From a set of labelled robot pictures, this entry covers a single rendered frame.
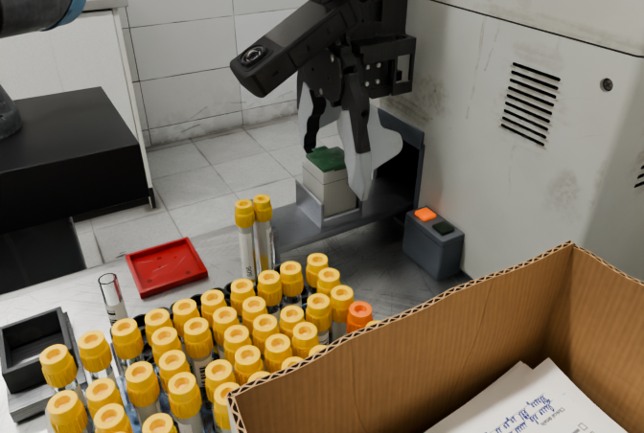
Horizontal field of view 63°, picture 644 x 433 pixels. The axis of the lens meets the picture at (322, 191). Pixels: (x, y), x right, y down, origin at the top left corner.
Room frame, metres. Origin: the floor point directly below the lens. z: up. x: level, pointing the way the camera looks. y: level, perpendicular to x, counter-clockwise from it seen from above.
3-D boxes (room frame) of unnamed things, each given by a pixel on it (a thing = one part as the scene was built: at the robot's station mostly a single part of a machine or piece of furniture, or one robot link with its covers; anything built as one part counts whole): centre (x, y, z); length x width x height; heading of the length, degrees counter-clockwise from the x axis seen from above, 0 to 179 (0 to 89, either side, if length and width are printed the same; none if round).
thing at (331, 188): (0.47, -0.01, 0.95); 0.05 x 0.04 x 0.06; 29
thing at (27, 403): (0.29, 0.23, 0.89); 0.09 x 0.05 x 0.04; 32
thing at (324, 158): (0.47, -0.01, 0.98); 0.05 x 0.04 x 0.01; 29
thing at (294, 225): (0.48, -0.03, 0.92); 0.21 x 0.07 x 0.05; 119
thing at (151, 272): (0.42, 0.16, 0.88); 0.07 x 0.07 x 0.01; 29
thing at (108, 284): (0.29, 0.15, 0.93); 0.01 x 0.01 x 0.10
